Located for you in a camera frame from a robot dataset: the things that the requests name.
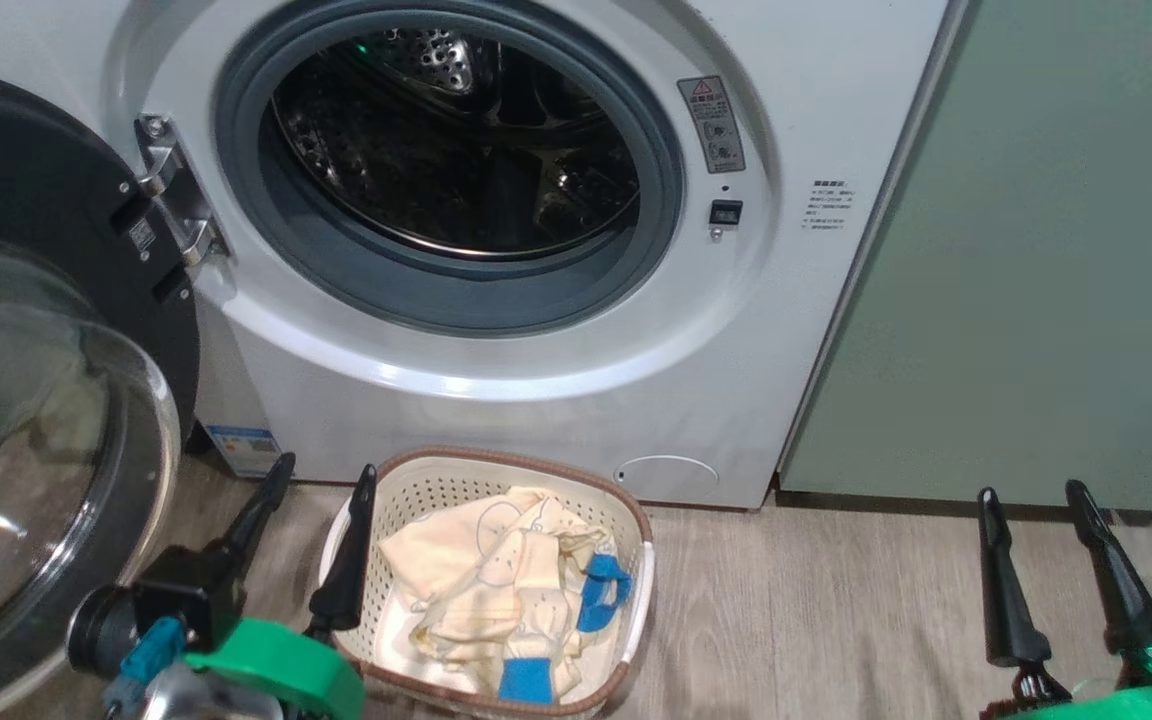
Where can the steel washer drum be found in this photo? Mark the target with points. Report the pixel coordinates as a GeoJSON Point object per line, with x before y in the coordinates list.
{"type": "Point", "coordinates": [386, 160]}

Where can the dark cabinet plinth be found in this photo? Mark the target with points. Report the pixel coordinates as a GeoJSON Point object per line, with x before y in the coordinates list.
{"type": "Point", "coordinates": [936, 505]}

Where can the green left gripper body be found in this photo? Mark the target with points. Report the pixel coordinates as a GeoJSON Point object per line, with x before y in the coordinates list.
{"type": "Point", "coordinates": [306, 670]}

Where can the metal door hinge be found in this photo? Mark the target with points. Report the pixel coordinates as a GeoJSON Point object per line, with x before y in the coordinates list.
{"type": "Point", "coordinates": [176, 190]}

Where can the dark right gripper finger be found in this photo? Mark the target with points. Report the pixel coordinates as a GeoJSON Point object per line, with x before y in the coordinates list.
{"type": "Point", "coordinates": [1011, 610]}
{"type": "Point", "coordinates": [1116, 570]}

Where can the grey warning sticker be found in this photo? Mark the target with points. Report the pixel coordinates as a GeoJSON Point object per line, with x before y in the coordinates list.
{"type": "Point", "coordinates": [712, 124]}

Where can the large green cabinet panel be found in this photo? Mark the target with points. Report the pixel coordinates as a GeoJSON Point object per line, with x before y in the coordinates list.
{"type": "Point", "coordinates": [1036, 250]}

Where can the cream and blue garment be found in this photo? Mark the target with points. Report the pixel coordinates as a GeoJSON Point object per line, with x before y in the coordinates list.
{"type": "Point", "coordinates": [476, 570]}

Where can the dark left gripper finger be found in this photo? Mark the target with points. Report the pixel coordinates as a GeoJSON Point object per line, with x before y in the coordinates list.
{"type": "Point", "coordinates": [261, 510]}
{"type": "Point", "coordinates": [348, 590]}

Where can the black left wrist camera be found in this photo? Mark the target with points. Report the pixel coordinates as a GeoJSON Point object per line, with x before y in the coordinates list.
{"type": "Point", "coordinates": [186, 595]}

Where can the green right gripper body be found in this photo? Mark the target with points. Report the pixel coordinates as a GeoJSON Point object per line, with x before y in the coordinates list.
{"type": "Point", "coordinates": [1086, 708]}

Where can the cream perforated basket brown rim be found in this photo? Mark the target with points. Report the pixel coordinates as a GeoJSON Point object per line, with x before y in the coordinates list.
{"type": "Point", "coordinates": [406, 490]}

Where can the blue energy label sticker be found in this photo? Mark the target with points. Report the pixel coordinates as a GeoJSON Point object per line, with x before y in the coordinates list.
{"type": "Point", "coordinates": [244, 452]}

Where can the white front-load washing machine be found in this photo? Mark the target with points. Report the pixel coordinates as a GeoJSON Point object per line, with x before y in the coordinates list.
{"type": "Point", "coordinates": [536, 420]}

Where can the round black glass washer door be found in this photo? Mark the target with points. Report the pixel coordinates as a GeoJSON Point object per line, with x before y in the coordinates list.
{"type": "Point", "coordinates": [36, 160]}

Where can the round drain filter cover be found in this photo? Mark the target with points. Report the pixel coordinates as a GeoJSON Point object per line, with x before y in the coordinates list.
{"type": "Point", "coordinates": [666, 478]}

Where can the black door latch slot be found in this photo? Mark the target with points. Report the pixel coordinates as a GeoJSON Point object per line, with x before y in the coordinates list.
{"type": "Point", "coordinates": [726, 212]}

